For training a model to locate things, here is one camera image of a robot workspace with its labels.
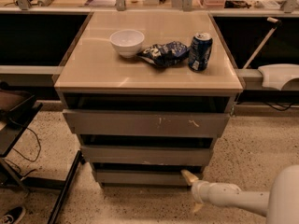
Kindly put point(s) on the grey drawer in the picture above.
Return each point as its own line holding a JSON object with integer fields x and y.
{"x": 136, "y": 123}
{"x": 147, "y": 155}
{"x": 142, "y": 178}

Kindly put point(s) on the white bowl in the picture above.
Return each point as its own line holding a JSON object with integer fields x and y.
{"x": 127, "y": 43}

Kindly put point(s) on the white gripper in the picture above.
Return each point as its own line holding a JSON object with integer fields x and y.
{"x": 199, "y": 191}

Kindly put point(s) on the blue crumpled snack bag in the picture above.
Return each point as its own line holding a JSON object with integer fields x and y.
{"x": 165, "y": 55}

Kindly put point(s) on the white dustpan with handle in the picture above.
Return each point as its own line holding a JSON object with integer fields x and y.
{"x": 275, "y": 76}

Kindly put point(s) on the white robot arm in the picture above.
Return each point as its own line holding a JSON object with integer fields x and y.
{"x": 279, "y": 205}

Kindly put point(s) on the grey three-drawer cabinet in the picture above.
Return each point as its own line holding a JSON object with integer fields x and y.
{"x": 95, "y": 77}

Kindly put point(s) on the black cart on left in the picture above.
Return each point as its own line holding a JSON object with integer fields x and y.
{"x": 17, "y": 110}

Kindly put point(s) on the grey top drawer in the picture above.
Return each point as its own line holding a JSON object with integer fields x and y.
{"x": 136, "y": 123}

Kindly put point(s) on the blue soda can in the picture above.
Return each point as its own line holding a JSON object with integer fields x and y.
{"x": 200, "y": 50}

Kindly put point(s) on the grey bottom drawer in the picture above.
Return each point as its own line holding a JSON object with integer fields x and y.
{"x": 142, "y": 178}

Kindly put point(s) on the grey middle drawer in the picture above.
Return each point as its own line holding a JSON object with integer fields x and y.
{"x": 147, "y": 155}

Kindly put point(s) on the black and white sneaker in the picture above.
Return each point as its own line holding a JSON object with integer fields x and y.
{"x": 13, "y": 216}

